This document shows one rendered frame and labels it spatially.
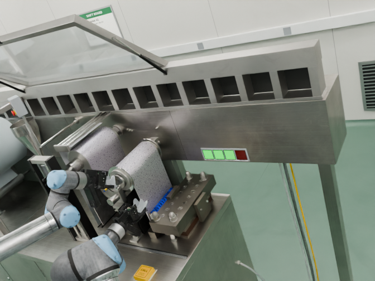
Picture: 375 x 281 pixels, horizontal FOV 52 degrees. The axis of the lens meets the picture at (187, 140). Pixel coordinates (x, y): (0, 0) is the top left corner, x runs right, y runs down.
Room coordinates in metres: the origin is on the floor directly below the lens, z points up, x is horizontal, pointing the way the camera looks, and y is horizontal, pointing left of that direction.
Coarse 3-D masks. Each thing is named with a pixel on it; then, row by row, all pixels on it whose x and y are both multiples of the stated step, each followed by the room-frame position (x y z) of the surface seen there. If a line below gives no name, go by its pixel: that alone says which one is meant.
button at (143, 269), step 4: (140, 268) 1.34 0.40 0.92; (144, 268) 1.34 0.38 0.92; (148, 268) 1.33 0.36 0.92; (152, 268) 1.32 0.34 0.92; (136, 272) 1.33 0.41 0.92; (140, 272) 1.32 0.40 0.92; (144, 272) 1.31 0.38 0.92; (148, 272) 1.30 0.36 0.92; (152, 272) 1.31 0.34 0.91; (136, 276) 1.31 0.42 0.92; (140, 276) 1.30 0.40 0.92; (144, 276) 1.29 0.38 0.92; (148, 276) 1.29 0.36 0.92; (140, 280) 1.29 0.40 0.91; (144, 280) 1.27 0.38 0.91
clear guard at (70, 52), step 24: (0, 48) 1.85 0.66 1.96; (24, 48) 1.81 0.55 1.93; (48, 48) 1.77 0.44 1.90; (72, 48) 1.73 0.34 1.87; (96, 48) 1.69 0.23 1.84; (120, 48) 1.65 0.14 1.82; (0, 72) 2.25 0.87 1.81; (24, 72) 2.19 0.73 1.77; (48, 72) 2.14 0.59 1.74; (72, 72) 2.08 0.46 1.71; (96, 72) 2.03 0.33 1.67
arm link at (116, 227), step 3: (111, 225) 1.42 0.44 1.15; (114, 225) 1.41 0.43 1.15; (117, 225) 1.40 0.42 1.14; (120, 225) 1.41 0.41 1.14; (108, 228) 1.40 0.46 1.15; (111, 228) 1.39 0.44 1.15; (114, 228) 1.39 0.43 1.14; (117, 228) 1.39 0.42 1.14; (120, 228) 1.39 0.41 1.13; (123, 228) 1.41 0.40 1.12; (117, 231) 1.38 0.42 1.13; (120, 231) 1.38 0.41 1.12; (123, 231) 1.39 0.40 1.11; (120, 234) 1.38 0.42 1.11; (123, 234) 1.39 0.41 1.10; (120, 237) 1.37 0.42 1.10
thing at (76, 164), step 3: (75, 159) 1.75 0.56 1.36; (78, 159) 1.74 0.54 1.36; (69, 162) 1.73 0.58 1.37; (72, 162) 1.72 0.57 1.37; (75, 162) 1.72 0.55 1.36; (78, 162) 1.73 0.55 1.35; (81, 162) 1.74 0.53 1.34; (66, 165) 1.73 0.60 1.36; (69, 165) 1.71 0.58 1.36; (72, 165) 1.71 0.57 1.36; (75, 165) 1.71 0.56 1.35; (78, 165) 1.72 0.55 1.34; (81, 165) 1.73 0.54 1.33; (66, 168) 1.73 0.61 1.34; (75, 168) 1.70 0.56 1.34; (78, 168) 1.71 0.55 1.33; (81, 168) 1.74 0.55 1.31; (75, 171) 1.70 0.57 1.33; (78, 171) 1.71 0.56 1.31
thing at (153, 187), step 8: (160, 160) 1.74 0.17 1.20; (152, 168) 1.69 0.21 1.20; (160, 168) 1.72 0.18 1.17; (152, 176) 1.67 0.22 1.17; (160, 176) 1.71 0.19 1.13; (144, 184) 1.61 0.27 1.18; (152, 184) 1.65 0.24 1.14; (160, 184) 1.69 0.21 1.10; (168, 184) 1.73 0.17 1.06; (144, 192) 1.60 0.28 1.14; (152, 192) 1.64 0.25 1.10; (160, 192) 1.67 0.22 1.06; (144, 200) 1.58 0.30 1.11; (152, 200) 1.62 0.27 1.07; (152, 208) 1.60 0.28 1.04
